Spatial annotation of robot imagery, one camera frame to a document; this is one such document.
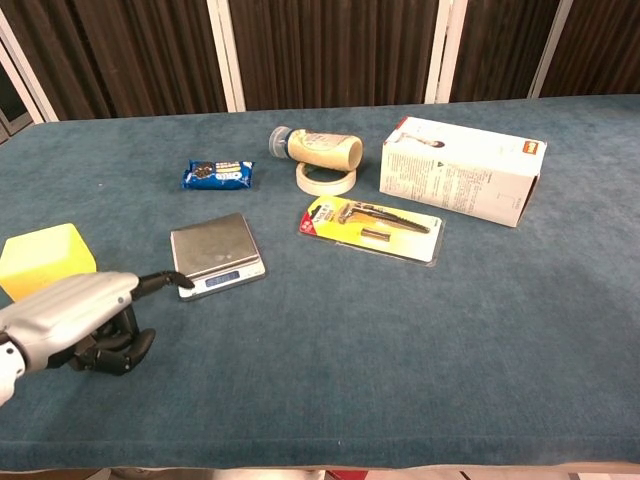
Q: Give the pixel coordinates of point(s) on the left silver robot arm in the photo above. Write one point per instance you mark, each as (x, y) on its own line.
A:
(7, 370)

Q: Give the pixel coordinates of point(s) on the yellow razor blister pack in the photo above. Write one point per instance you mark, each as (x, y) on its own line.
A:
(370, 227)

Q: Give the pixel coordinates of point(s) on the small digital scale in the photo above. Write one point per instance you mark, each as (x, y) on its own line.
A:
(215, 245)

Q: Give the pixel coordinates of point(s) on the beige masking tape roll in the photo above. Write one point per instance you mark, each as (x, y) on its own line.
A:
(325, 184)

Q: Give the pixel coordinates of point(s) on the white cardboard product box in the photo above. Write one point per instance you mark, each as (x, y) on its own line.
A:
(460, 175)

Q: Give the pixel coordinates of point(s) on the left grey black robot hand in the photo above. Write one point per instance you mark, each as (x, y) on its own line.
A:
(75, 310)

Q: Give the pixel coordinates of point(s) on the blue cookie packet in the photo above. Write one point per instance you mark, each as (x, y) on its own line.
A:
(217, 175)

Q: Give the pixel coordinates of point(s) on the dark slatted screen panel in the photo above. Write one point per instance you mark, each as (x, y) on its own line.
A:
(500, 47)
(600, 47)
(135, 55)
(335, 50)

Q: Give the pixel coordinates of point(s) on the blue table cloth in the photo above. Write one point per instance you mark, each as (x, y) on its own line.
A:
(350, 350)

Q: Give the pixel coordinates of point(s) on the beige sauce squeeze bottle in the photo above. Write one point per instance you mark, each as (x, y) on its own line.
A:
(320, 147)

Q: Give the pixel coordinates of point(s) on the yellow sponge block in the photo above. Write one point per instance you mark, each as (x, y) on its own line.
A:
(42, 252)

